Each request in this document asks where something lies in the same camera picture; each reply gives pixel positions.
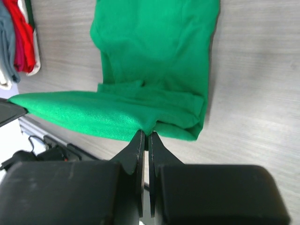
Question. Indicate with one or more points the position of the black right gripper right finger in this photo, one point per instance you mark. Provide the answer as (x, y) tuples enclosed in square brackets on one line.
[(158, 155)]

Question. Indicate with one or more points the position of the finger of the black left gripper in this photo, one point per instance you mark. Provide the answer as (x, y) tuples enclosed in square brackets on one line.
[(10, 112)]

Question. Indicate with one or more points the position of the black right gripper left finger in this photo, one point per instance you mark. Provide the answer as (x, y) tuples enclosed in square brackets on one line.
[(132, 161)]

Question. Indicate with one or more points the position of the green t-shirt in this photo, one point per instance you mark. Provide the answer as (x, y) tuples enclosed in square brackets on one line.
[(155, 64)]

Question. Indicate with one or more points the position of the white folded t-shirt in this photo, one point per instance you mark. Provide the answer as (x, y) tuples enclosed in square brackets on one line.
[(26, 8)]

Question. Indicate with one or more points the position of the red folded t-shirt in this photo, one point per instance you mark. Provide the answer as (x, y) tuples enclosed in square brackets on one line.
[(24, 46)]

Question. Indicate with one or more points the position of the grey folded t-shirt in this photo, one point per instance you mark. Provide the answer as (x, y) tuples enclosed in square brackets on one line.
[(7, 45)]

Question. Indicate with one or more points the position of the aluminium frame rail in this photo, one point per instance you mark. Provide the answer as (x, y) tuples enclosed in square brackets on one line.
[(33, 127)]

